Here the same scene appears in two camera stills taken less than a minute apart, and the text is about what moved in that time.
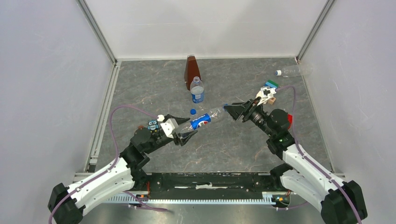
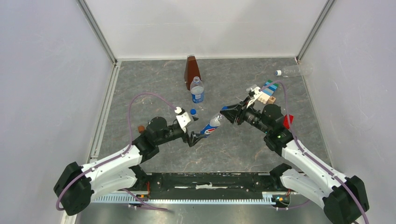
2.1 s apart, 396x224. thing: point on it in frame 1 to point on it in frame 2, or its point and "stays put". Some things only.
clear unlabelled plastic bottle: (296, 71) stays put
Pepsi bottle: (197, 90) stays put
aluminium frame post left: (87, 11) stays put
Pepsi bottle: (195, 124) to (212, 125)
